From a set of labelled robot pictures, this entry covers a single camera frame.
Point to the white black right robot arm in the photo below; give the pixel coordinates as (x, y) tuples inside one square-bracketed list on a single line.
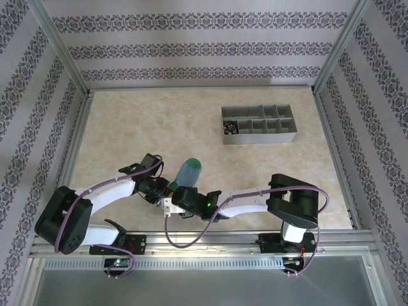
[(245, 207)]

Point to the grey divided organizer box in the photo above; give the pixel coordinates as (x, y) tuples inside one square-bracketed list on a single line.
[(258, 138)]

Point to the black white striped sock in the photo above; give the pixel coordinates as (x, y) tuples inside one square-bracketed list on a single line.
[(230, 127)]

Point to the aluminium frame side rail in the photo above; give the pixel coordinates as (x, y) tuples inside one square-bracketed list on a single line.
[(75, 140), (337, 159)]

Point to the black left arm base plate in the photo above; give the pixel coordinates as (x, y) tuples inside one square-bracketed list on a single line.
[(138, 243)]

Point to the aluminium mounting rail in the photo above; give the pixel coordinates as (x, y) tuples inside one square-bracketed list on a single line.
[(207, 242)]

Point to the aluminium frame crossbar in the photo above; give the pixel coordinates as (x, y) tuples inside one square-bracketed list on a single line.
[(201, 88)]

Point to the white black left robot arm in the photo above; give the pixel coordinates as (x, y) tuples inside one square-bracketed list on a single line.
[(108, 192)]

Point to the controller board with green light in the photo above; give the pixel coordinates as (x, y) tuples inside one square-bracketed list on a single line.
[(118, 263)]

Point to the grey metal panel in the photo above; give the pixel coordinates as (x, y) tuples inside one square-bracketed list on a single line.
[(204, 287)]

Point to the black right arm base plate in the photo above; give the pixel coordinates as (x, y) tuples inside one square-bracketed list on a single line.
[(266, 237)]

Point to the aluminium frame post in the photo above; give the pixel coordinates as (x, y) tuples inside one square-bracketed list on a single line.
[(341, 44), (64, 51)]

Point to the grey green orange sock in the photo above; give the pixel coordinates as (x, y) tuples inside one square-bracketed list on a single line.
[(186, 173)]

